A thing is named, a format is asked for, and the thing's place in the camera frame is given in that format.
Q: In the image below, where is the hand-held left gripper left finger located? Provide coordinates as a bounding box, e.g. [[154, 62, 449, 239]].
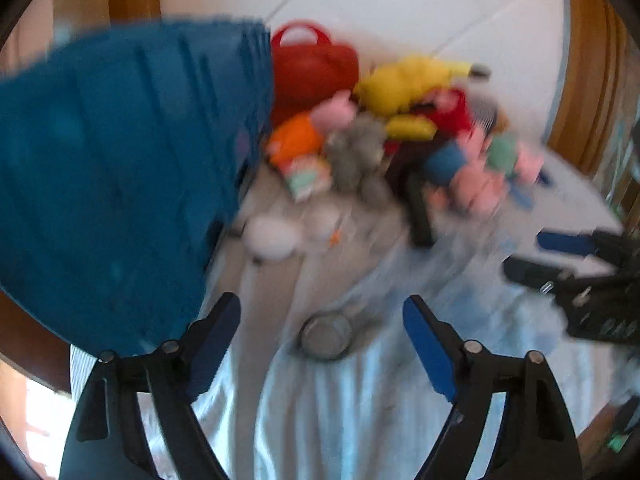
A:
[[59, 291, 242, 480]]

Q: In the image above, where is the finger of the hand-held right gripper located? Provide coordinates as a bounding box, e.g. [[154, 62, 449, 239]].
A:
[[536, 230, 626, 261], [502, 256, 576, 292]]

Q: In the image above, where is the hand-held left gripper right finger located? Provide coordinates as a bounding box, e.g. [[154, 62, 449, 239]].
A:
[[402, 295, 583, 480]]

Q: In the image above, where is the pig plush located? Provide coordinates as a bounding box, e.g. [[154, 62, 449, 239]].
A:
[[266, 91, 357, 167], [420, 127, 506, 216], [425, 87, 476, 133], [487, 132, 546, 191]]

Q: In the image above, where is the pig plush in green shirt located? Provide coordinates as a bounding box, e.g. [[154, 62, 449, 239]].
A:
[[487, 132, 546, 191]]

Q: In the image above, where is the white ball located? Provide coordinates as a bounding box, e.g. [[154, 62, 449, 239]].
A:
[[245, 215, 297, 262]]

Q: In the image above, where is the pig plush in blue shirt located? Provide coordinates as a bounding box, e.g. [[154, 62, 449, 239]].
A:
[[420, 127, 506, 216]]

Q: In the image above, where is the pastel printed small packet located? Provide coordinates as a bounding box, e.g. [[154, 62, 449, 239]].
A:
[[282, 155, 333, 202]]

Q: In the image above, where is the blue plastic crate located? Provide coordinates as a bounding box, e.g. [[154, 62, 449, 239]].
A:
[[0, 19, 276, 356]]

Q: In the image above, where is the grey furry plush toy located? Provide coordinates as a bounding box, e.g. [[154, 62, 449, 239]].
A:
[[325, 115, 396, 206]]

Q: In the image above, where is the pig plush in orange dress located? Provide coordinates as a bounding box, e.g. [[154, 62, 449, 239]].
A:
[[266, 91, 357, 167]]

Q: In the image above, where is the yellow plush toy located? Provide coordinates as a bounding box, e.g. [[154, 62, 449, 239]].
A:
[[354, 56, 492, 142]]

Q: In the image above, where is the red handbag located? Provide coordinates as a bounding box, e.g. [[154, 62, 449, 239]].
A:
[[270, 21, 360, 126]]

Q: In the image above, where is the wooden frame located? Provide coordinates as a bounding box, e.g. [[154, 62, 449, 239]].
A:
[[545, 0, 633, 176]]

